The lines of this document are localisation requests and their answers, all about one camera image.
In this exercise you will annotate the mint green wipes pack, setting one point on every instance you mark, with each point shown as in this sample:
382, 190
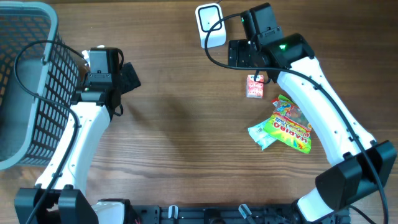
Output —
260, 136

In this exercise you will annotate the red white tissue pack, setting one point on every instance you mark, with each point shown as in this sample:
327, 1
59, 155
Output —
255, 86

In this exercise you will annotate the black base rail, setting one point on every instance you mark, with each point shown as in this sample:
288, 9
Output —
199, 214

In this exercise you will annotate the grey plastic shopping basket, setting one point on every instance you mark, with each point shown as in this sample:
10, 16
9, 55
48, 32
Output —
33, 66

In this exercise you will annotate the green gummy candy bag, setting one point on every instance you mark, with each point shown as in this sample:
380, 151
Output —
288, 125

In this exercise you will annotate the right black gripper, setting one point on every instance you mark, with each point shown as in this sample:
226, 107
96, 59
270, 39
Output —
238, 48

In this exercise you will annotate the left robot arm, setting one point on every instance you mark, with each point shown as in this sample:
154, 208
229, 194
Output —
59, 193

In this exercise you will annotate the white barcode scanner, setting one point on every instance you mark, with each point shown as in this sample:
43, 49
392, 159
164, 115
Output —
207, 15

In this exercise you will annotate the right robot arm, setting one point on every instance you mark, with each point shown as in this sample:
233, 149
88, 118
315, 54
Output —
359, 165

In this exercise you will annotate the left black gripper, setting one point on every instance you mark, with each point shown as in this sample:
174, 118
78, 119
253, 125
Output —
129, 78

